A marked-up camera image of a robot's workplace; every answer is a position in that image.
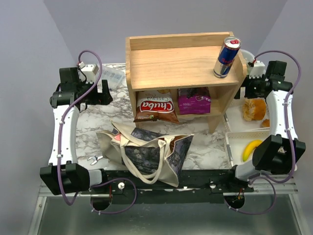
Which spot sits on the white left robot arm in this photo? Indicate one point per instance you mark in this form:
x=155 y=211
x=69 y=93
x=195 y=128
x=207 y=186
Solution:
x=63 y=174

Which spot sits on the white tray with fruit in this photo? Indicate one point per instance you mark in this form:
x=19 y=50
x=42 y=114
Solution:
x=236 y=149

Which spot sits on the small bread piece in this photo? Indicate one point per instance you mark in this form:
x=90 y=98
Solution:
x=265 y=123

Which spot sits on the canvas tote bag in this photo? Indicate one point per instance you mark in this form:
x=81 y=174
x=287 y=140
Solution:
x=148 y=155

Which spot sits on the silver open-end wrench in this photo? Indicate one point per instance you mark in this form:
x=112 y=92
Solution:
x=94 y=159

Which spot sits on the wooden shelf unit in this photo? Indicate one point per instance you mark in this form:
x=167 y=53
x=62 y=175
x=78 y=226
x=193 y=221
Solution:
x=175 y=61

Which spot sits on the Chuba cassava chips bag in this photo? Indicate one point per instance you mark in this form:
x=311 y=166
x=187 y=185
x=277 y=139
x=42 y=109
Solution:
x=155 y=105

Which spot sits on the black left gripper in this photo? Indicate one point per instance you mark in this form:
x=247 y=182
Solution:
x=103 y=98

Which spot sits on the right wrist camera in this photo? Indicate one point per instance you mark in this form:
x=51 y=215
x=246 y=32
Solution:
x=255 y=70

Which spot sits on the purple snack bag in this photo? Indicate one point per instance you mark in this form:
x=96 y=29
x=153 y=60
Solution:
x=194 y=101

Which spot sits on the Red Bull can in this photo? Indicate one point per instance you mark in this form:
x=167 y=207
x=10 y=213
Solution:
x=228 y=52

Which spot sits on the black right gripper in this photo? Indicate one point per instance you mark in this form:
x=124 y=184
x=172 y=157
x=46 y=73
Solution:
x=248 y=94

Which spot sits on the clear plastic parts box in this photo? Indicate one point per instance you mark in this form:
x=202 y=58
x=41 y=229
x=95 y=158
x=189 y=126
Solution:
x=113 y=76

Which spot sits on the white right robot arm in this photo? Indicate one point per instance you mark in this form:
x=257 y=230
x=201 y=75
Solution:
x=279 y=105

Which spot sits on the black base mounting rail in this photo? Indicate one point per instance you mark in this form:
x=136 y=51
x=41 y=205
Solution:
x=195 y=186

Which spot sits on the yellow banana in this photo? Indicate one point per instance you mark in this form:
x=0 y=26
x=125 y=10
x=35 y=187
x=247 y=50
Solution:
x=249 y=149

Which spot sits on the white tray with bread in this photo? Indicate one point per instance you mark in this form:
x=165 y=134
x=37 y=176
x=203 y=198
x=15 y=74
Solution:
x=234 y=117

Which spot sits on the large bread roll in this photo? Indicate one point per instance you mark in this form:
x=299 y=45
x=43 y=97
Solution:
x=254 y=109

